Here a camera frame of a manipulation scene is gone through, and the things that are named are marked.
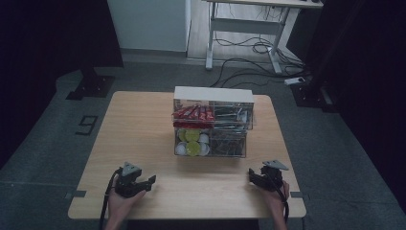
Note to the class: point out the stack of red packets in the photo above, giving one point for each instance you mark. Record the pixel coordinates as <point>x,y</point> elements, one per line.
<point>193,115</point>

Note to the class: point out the stack of dark packets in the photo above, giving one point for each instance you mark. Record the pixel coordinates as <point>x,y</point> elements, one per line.
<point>231,116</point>

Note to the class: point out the black tape strip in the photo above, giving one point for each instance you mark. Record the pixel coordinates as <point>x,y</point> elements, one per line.
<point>76,194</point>
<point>298,194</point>

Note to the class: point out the pile of dark sachets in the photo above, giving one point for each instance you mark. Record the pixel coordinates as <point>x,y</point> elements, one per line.
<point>228,143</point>

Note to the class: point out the person's left hand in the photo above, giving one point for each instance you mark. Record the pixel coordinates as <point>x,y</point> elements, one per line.
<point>123,204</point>

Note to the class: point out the black curtain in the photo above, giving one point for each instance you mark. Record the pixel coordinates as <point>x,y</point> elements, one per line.
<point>41,48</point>
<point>370,80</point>

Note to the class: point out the white desk frame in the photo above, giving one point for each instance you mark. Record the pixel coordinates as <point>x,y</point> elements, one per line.
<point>249,25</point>

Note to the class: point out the white cabinet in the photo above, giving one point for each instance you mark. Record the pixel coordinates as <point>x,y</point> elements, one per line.
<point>148,24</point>

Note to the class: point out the person's right hand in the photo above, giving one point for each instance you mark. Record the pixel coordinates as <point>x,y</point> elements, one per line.
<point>277,199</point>

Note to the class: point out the green-lidded coffee capsule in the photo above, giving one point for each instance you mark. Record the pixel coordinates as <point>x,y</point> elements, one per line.
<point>192,135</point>
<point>182,134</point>
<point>193,148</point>

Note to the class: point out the white coffee capsule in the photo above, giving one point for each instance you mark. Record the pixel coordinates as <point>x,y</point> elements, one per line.
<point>204,149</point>
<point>204,138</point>
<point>181,149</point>

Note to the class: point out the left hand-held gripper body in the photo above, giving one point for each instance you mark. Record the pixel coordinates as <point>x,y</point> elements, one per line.
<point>127,183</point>

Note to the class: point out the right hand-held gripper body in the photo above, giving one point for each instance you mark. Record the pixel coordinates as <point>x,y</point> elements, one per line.
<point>273,179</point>

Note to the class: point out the black stand base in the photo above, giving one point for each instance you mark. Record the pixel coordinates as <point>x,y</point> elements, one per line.
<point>92,86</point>
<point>314,96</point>

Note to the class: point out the white power strip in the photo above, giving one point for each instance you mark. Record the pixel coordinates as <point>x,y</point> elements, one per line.
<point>294,80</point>

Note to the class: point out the clear acrylic drawer organizer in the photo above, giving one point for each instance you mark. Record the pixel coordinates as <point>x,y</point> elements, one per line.
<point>213,96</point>

